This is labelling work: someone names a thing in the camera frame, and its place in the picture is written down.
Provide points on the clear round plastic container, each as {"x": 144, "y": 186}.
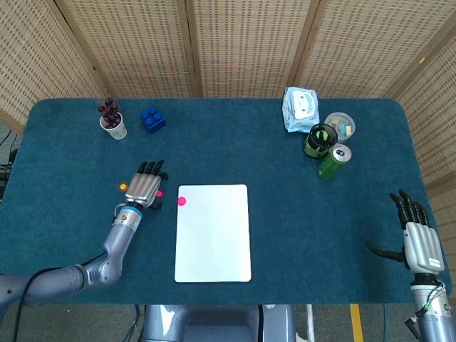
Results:
{"x": 345, "y": 126}

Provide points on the white rectangular board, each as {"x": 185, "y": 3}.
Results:
{"x": 213, "y": 238}

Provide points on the dark red grape bunch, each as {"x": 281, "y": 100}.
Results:
{"x": 108, "y": 110}

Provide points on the dark teal table mat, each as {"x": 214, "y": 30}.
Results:
{"x": 285, "y": 213}

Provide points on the white paper cup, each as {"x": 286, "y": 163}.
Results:
{"x": 119, "y": 132}

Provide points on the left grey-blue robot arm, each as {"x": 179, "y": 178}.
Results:
{"x": 117, "y": 242}

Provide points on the pink button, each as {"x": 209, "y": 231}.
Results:
{"x": 159, "y": 194}
{"x": 181, "y": 201}

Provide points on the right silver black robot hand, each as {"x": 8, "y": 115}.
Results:
{"x": 422, "y": 247}

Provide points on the white metal table leg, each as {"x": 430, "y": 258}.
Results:
{"x": 310, "y": 324}

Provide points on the light blue wet wipes pack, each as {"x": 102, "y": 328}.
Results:
{"x": 301, "y": 110}

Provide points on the woven bamboo folding screen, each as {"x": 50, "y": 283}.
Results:
{"x": 249, "y": 46}

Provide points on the blue toy brick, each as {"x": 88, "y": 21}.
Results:
{"x": 153, "y": 120}

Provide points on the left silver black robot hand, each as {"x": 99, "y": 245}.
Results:
{"x": 142, "y": 187}

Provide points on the green drink can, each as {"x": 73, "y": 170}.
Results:
{"x": 333, "y": 164}

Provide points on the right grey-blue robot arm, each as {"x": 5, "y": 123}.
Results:
{"x": 432, "y": 320}

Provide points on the black green mesh pen holder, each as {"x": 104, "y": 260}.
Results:
{"x": 318, "y": 142}

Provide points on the orange button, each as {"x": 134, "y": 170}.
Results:
{"x": 123, "y": 186}

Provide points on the grey-blue robot torso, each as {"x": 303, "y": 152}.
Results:
{"x": 213, "y": 324}

